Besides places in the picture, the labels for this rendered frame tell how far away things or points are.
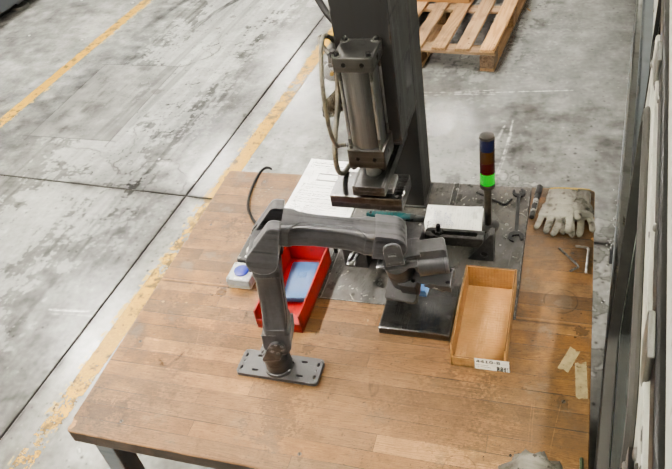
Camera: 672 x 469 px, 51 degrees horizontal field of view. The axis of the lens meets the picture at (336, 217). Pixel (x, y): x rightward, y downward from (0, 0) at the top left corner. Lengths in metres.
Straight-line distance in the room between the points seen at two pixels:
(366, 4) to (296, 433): 0.92
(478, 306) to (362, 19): 0.72
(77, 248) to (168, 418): 2.21
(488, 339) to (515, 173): 2.03
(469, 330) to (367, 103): 0.58
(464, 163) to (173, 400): 2.36
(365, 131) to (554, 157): 2.23
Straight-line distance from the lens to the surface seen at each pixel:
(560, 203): 2.00
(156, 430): 1.68
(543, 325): 1.71
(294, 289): 1.83
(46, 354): 3.33
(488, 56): 4.42
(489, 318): 1.71
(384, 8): 1.53
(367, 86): 1.53
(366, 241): 1.33
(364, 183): 1.67
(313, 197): 2.12
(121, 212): 3.91
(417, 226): 1.83
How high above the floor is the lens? 2.19
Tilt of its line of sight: 40 degrees down
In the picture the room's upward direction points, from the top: 11 degrees counter-clockwise
